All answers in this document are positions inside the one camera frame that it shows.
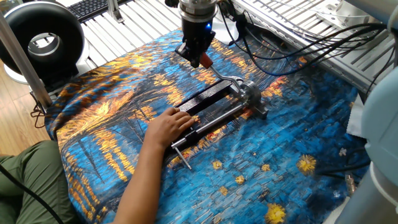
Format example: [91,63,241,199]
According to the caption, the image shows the blue and orange painted cloth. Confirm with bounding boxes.
[45,29,371,224]

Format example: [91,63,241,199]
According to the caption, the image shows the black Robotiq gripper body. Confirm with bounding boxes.
[182,18,216,52]

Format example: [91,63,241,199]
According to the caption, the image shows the person's bare right forearm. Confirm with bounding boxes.
[111,142,165,224]

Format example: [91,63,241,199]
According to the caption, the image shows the black keyboard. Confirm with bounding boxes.
[67,0,131,23]

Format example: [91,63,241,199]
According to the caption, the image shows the person's right hand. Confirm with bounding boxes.
[144,107,195,150]

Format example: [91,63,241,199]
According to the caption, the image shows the green trousers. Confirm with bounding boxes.
[0,139,78,224]

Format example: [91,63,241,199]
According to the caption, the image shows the metal lever with brown handle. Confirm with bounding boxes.
[198,52,247,95]

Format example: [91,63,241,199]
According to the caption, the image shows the black cable over trousers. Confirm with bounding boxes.
[0,163,65,224]

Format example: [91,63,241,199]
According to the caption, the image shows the dark tangled wire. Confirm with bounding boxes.
[30,91,47,129]

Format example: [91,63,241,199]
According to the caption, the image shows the black cable by robot base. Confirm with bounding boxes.
[315,155,371,180]

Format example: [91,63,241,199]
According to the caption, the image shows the aluminium frame profile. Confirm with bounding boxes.
[0,12,53,110]
[107,0,125,24]

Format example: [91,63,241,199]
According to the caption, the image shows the black round fan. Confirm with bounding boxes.
[0,1,91,86]

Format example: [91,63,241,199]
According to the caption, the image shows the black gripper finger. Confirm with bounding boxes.
[175,42,194,62]
[190,49,206,69]

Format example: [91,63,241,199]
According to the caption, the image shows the black clamp frame with rod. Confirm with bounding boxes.
[169,79,269,170]

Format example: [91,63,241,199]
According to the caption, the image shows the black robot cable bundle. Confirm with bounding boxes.
[217,0,386,77]

